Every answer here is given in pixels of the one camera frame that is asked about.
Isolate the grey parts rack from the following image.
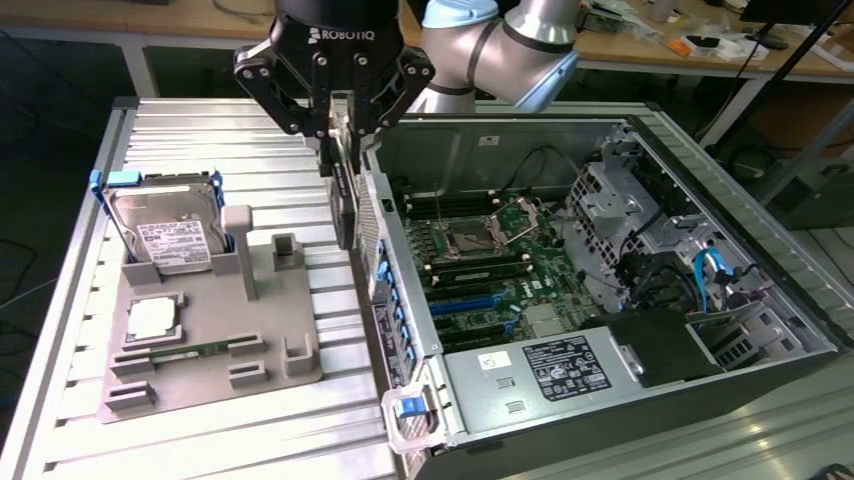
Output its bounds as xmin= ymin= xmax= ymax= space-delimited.
xmin=96 ymin=202 xmax=325 ymax=425

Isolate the silver metal disk bay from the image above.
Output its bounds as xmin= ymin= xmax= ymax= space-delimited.
xmin=564 ymin=159 xmax=668 ymax=261

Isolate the blue wire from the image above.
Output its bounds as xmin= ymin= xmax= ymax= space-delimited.
xmin=691 ymin=247 xmax=727 ymax=312

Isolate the silver CPU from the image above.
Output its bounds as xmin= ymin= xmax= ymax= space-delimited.
xmin=127 ymin=298 xmax=180 ymax=337

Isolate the metal socket cover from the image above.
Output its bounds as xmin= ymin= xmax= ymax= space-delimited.
xmin=490 ymin=197 xmax=542 ymax=246

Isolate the green motherboard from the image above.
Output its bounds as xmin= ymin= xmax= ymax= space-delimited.
xmin=399 ymin=192 xmax=602 ymax=351

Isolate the hard disk with blue carrier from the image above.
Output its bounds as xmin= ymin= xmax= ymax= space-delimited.
xmin=89 ymin=168 xmax=235 ymax=275

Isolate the blue expansion slot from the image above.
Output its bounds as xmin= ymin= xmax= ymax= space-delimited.
xmin=430 ymin=294 xmax=506 ymax=315

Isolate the black installed RAM stick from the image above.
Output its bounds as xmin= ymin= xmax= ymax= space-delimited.
xmin=430 ymin=262 xmax=526 ymax=287

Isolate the grey power supply unit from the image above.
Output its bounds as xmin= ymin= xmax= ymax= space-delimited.
xmin=443 ymin=329 xmax=646 ymax=436

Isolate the wooden desk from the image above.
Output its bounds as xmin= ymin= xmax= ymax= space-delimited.
xmin=572 ymin=0 xmax=854 ymax=146
xmin=0 ymin=0 xmax=428 ymax=99

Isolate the CPU socket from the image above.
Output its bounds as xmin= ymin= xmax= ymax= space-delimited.
xmin=443 ymin=217 xmax=502 ymax=256

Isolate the black open PC case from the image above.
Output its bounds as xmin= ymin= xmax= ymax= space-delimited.
xmin=345 ymin=112 xmax=854 ymax=480

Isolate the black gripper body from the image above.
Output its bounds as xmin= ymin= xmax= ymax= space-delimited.
xmin=268 ymin=0 xmax=407 ymax=95

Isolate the silver chipset heatsink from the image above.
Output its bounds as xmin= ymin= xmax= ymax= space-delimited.
xmin=523 ymin=304 xmax=576 ymax=337

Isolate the black plastic shroud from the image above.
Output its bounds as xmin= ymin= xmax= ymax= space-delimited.
xmin=603 ymin=309 xmax=726 ymax=389

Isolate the green RAM stick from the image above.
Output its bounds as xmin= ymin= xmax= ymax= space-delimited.
xmin=149 ymin=344 xmax=232 ymax=362

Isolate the black monitor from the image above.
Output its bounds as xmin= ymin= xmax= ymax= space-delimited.
xmin=738 ymin=0 xmax=854 ymax=51

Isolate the black graphics card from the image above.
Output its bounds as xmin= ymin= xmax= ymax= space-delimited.
xmin=324 ymin=89 xmax=367 ymax=251

